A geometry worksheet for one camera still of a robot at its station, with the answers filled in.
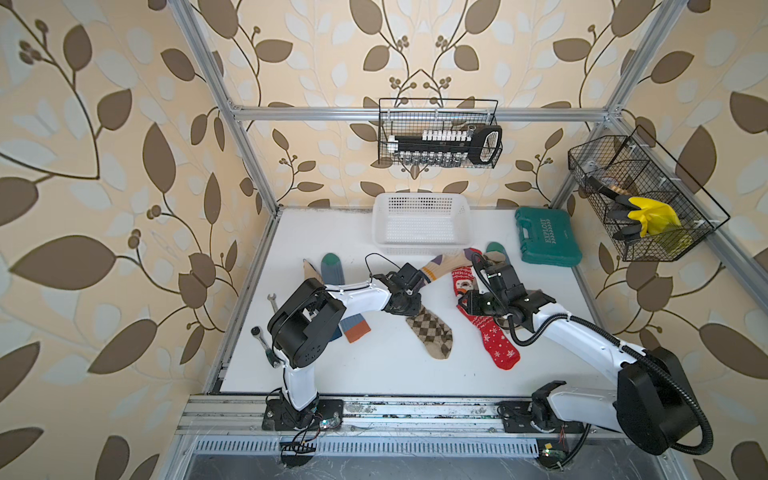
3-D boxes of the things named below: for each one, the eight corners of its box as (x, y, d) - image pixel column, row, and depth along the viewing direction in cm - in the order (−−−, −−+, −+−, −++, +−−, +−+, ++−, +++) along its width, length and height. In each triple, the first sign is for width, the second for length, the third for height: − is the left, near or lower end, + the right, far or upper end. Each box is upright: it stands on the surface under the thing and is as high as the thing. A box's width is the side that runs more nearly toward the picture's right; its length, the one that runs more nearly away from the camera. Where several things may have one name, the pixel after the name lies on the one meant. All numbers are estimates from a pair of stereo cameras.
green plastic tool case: (525, 266, 104) (529, 258, 101) (508, 216, 120) (511, 207, 116) (587, 266, 104) (594, 258, 100) (562, 215, 120) (567, 207, 116)
